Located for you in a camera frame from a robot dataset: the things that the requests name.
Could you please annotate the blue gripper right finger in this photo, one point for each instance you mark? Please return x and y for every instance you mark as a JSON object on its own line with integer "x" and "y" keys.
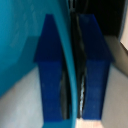
{"x": 96, "y": 76}

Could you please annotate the blue plastic bowl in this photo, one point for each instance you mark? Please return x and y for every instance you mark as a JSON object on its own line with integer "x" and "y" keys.
{"x": 16, "y": 40}

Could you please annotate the black fabric storage bin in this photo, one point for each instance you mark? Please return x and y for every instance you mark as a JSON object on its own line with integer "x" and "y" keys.
{"x": 115, "y": 16}

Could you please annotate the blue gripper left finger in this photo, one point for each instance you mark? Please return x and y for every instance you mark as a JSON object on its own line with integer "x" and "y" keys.
{"x": 50, "y": 80}

